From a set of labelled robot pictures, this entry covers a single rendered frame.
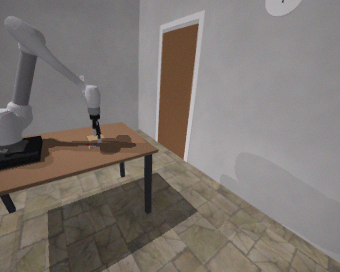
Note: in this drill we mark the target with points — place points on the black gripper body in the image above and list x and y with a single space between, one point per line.
96 117

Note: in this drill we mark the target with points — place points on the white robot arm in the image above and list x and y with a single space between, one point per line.
10 124

